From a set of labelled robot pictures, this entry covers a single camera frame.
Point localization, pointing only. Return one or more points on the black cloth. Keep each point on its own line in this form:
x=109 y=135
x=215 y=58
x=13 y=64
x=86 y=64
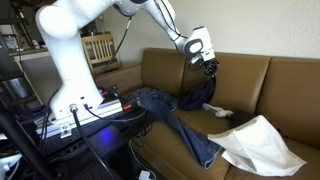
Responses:
x=200 y=96

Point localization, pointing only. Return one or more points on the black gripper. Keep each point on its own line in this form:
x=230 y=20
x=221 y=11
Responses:
x=210 y=64

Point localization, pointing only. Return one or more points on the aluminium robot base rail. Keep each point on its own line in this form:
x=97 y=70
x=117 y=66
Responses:
x=100 y=111

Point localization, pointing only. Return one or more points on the white fabric bag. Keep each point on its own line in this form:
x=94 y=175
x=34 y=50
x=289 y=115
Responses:
x=260 y=146

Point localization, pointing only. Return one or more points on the wooden slatted chair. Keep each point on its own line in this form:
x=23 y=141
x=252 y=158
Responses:
x=101 y=53

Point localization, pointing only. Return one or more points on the metal bin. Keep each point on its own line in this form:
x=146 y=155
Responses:
x=16 y=88

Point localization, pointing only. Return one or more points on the black perforated robot table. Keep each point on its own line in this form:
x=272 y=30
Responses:
x=110 y=136

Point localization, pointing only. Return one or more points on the white power adapter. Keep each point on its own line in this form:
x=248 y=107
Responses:
x=144 y=175

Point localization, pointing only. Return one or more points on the brown leather couch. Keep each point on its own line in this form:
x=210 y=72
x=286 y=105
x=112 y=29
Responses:
x=240 y=80

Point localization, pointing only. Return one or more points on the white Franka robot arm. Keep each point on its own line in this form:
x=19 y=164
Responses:
x=70 y=66

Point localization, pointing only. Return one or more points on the black tripod pole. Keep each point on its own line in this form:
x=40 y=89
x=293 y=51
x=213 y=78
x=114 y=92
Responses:
x=20 y=140

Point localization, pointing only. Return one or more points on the blue denim jeans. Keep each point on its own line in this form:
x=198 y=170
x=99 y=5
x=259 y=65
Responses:
x=173 y=123

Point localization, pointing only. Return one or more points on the white sock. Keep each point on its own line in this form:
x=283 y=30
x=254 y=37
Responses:
x=218 y=110

